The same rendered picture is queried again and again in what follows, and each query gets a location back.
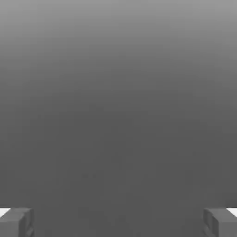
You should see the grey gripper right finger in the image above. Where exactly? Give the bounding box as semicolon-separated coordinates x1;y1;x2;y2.
202;207;237;237

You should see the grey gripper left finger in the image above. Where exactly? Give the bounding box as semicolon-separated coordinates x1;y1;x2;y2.
0;207;35;237

